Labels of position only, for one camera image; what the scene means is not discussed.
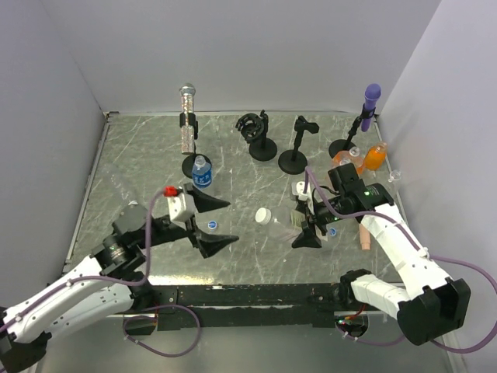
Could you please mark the white blue bottle cap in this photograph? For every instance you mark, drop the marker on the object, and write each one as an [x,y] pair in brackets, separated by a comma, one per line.
[212,225]

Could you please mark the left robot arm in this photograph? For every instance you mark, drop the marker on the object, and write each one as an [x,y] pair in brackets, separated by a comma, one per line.
[112,279]

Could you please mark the blue label water bottle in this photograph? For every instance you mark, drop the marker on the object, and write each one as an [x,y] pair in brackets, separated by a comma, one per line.
[201,172]

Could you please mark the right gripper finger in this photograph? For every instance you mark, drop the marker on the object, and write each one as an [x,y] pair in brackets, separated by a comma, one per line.
[302,207]
[307,238]

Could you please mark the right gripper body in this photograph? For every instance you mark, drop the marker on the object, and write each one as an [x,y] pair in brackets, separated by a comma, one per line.
[323,215]

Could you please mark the clear capless bottle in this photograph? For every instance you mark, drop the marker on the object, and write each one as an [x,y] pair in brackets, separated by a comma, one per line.
[394,180]

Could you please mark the black shock mount stand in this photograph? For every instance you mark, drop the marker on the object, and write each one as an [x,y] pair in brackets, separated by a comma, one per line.
[253,128]

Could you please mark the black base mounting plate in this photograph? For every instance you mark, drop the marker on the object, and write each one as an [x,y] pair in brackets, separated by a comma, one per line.
[237,305]

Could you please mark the black purple microphone stand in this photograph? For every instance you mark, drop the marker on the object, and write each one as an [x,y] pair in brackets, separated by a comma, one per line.
[347,143]

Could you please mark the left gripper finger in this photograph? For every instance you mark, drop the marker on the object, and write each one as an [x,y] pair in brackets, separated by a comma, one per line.
[211,244]
[204,202]

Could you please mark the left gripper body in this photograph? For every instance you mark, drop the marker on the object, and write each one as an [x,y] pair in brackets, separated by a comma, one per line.
[166,232]

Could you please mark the black glitter microphone stand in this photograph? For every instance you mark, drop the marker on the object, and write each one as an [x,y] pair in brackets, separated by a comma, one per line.
[190,159]

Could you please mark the clear white-capped tea bottle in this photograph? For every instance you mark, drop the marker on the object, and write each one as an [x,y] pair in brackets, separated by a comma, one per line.
[279,222]

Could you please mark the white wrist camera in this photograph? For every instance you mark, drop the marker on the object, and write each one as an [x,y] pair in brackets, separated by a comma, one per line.
[180,204]
[300,191]

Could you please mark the orange square bottle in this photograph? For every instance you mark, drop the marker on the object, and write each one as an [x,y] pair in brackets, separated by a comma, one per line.
[352,156]

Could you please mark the black empty clip stand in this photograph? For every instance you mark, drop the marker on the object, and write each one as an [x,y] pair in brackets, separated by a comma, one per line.
[293,162]

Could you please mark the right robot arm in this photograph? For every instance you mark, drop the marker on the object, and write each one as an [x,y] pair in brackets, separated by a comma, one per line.
[430,302]

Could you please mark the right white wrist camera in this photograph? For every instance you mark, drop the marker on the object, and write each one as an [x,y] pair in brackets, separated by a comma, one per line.
[300,191]

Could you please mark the pink beige microphone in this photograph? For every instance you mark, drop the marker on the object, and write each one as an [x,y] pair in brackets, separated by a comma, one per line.
[365,239]

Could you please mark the orange round bottle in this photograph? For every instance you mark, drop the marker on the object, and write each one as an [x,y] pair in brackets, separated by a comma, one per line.
[376,156]

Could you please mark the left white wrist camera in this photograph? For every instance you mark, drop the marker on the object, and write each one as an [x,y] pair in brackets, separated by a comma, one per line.
[180,204]

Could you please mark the glitter silver microphone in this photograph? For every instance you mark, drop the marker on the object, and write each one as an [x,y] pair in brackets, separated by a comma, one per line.
[187,93]

